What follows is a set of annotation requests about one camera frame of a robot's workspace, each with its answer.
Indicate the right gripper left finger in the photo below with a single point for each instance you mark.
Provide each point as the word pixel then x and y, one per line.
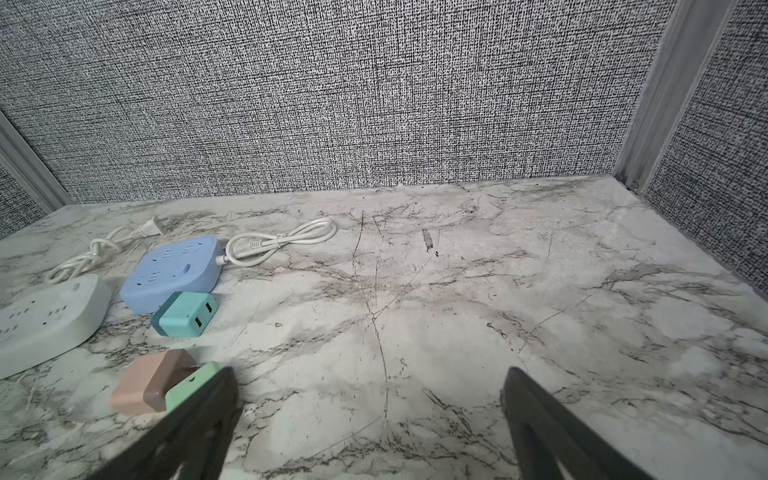
pixel 191 442

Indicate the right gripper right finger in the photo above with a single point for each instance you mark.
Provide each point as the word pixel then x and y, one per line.
pixel 550 441

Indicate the green adapter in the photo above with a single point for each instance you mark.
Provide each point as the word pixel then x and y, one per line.
pixel 179 393

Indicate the teal adapter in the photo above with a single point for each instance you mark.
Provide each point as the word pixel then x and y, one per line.
pixel 185 314

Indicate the blue square power strip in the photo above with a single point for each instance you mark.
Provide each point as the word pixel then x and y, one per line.
pixel 185 266

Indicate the pink plug adapter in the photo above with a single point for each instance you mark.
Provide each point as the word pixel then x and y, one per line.
pixel 146 381

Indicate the white square power strip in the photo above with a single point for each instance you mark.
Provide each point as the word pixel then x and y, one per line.
pixel 51 321

